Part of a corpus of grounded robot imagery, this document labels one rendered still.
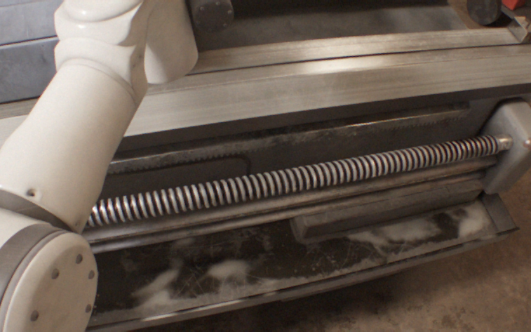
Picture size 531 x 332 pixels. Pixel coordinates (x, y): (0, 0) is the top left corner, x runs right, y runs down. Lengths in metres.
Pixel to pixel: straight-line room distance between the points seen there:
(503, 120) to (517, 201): 0.98
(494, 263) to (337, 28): 1.04
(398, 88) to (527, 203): 1.26
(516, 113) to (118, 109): 0.80
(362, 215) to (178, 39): 0.72
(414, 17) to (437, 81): 0.37
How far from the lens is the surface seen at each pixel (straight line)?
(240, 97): 0.67
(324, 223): 0.99
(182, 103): 0.66
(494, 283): 1.67
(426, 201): 1.10
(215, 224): 0.80
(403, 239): 1.10
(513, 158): 0.96
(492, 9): 2.65
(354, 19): 1.07
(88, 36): 0.32
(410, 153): 0.81
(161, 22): 0.38
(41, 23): 0.66
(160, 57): 0.40
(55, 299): 0.23
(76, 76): 0.32
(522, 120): 0.95
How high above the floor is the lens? 1.32
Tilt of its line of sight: 54 degrees down
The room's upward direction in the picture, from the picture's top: 8 degrees clockwise
